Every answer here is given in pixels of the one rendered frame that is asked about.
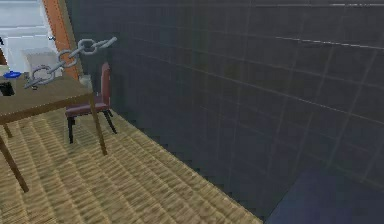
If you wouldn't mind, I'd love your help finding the dark red chair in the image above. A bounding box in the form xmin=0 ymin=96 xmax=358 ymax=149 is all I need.
xmin=65 ymin=61 xmax=118 ymax=145

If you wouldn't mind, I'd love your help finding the brown wooden table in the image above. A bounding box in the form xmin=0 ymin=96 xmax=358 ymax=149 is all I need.
xmin=0 ymin=73 xmax=109 ymax=194

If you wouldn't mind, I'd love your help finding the small pale grey cup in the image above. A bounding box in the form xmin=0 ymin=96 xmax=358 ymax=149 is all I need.
xmin=79 ymin=74 xmax=93 ymax=90

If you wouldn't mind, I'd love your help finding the grey metal chain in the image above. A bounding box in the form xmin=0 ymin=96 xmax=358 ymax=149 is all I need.
xmin=23 ymin=36 xmax=118 ymax=90

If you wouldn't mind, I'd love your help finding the white box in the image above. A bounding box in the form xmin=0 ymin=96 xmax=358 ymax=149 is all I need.
xmin=21 ymin=48 xmax=65 ymax=80

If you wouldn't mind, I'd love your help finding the small black box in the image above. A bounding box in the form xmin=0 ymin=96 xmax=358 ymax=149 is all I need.
xmin=0 ymin=81 xmax=16 ymax=97

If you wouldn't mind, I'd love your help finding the blue round lid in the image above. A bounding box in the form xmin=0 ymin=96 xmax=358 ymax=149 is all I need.
xmin=3 ymin=70 xmax=22 ymax=80

